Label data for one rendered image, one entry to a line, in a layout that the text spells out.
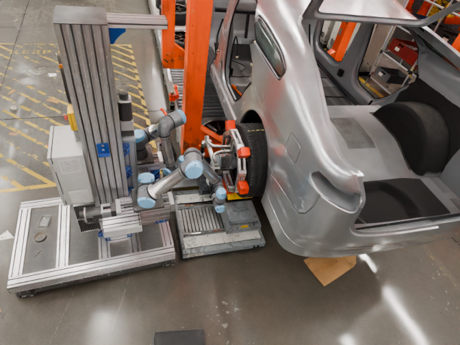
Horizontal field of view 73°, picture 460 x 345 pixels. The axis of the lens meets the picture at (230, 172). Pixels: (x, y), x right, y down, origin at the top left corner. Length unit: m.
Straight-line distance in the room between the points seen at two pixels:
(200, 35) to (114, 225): 1.53
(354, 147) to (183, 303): 2.07
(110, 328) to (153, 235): 0.80
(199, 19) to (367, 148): 1.87
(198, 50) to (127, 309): 2.15
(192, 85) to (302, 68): 0.97
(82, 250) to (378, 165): 2.72
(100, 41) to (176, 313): 2.09
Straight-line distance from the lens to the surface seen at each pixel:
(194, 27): 2.52
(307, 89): 2.09
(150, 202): 2.17
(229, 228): 3.13
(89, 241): 3.01
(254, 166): 2.46
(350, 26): 5.52
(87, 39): 1.86
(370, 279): 3.53
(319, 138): 1.85
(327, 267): 3.36
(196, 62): 2.63
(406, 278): 3.76
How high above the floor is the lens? 2.66
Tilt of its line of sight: 44 degrees down
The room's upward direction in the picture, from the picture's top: 11 degrees clockwise
